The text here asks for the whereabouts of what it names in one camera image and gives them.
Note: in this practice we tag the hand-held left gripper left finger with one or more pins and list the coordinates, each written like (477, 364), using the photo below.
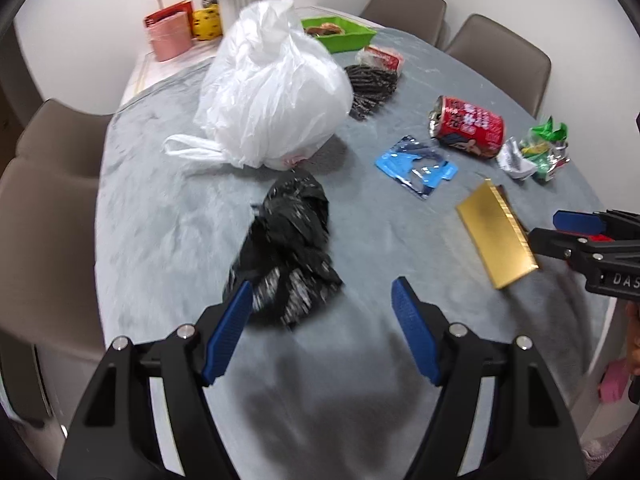
(230, 330)

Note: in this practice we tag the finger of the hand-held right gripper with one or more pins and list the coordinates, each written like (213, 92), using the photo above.
(555, 245)
(575, 220)

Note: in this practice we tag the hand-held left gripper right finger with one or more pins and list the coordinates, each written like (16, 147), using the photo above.
(415, 330)

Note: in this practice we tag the gold box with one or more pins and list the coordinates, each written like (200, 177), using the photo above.
(495, 235)

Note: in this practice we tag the black plastic bag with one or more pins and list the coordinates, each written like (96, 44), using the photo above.
(295, 230)

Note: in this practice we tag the blue plastic packaging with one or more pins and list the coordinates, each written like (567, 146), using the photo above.
(395, 165)

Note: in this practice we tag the white plastic bag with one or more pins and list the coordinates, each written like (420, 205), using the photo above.
(270, 90)

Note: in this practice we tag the green foil wrapper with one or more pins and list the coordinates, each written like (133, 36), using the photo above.
(545, 152)

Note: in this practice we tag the crumpled white paper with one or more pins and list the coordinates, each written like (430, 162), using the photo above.
(512, 160)

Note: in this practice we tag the pink soft object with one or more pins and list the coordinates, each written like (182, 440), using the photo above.
(614, 381)

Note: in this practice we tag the grey plush blanket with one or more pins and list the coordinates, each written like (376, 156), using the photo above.
(165, 220)

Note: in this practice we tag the crushed red drink can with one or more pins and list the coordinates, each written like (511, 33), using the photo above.
(470, 127)

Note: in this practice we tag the dark grey tassel bundle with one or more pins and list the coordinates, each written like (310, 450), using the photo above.
(372, 87)

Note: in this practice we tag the red and white wrapper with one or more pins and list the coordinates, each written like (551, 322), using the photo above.
(382, 57)

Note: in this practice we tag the green plastic tray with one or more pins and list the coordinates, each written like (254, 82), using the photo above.
(355, 40)

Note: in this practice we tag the pink bucket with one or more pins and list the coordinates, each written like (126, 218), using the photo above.
(170, 40)

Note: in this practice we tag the yellow tiger toy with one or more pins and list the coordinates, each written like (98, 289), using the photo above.
(207, 22)

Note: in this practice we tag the red box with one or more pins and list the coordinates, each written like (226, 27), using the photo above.
(167, 11)

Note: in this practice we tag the white ribbed vase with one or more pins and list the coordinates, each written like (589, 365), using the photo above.
(232, 5)

